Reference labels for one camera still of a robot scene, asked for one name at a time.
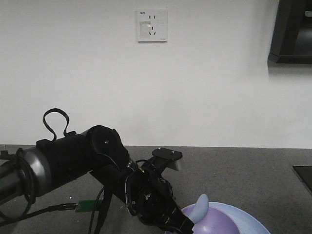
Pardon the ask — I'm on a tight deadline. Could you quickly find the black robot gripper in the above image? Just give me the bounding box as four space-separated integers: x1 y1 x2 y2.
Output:
125 163 195 233

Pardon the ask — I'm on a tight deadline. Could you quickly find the light blue plastic spoon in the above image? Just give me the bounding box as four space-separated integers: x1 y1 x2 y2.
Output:
188 194 209 224

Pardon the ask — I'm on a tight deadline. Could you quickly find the purple plastic bowl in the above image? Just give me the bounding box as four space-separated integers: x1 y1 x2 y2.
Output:
182 204 240 234

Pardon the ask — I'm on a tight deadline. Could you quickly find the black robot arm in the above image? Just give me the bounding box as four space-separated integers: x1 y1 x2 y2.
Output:
0 125 194 234

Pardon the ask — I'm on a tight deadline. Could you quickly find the light blue plate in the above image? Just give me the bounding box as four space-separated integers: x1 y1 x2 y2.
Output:
209 201 271 234

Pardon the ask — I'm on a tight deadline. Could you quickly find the green circuit board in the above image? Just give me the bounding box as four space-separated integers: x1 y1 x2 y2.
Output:
75 199 103 213

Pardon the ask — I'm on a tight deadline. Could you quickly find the black induction cooktop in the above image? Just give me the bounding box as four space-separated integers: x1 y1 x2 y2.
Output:
293 165 312 194

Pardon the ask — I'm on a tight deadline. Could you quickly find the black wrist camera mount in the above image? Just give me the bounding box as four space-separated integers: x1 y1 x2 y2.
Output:
141 148 183 177

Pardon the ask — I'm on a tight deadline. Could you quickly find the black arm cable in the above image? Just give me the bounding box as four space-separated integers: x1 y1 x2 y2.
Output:
43 108 70 141

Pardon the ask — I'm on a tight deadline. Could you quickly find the white wall power socket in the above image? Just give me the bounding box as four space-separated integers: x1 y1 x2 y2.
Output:
136 8 168 43

